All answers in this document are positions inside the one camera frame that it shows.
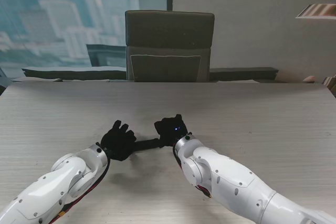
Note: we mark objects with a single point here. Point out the light wooden stack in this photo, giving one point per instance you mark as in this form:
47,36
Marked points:
330,83

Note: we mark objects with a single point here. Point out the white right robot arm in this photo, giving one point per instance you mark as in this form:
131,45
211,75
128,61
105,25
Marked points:
236,184

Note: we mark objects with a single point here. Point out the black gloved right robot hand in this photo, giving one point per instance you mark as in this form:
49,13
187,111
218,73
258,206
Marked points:
172,129

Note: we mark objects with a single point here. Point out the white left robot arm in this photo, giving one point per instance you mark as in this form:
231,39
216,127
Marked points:
52,184

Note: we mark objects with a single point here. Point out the wooden shelf board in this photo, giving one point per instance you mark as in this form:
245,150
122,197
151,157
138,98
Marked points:
317,11

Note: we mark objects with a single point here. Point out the dark foam mat stack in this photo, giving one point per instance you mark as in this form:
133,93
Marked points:
73,74
244,74

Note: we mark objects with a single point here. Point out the small pale wooden piece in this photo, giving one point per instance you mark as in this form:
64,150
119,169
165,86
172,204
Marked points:
309,79

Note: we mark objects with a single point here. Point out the grey office chair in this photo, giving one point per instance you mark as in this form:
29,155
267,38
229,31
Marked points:
168,40

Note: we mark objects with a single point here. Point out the city skyline backdrop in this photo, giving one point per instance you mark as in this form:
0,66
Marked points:
39,11

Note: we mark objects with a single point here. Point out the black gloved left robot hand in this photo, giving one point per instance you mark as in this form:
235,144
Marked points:
118,141

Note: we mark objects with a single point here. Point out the flat cardboard sheet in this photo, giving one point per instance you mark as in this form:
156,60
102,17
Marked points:
34,79

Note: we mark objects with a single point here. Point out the black remote control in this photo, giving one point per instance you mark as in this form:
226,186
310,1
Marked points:
143,145

